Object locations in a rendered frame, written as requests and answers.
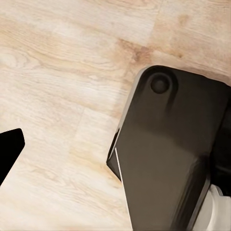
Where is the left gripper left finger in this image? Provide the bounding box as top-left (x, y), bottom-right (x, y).
top-left (0, 128), bottom-right (25, 186)

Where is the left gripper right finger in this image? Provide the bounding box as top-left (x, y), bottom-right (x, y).
top-left (216, 128), bottom-right (231, 166)

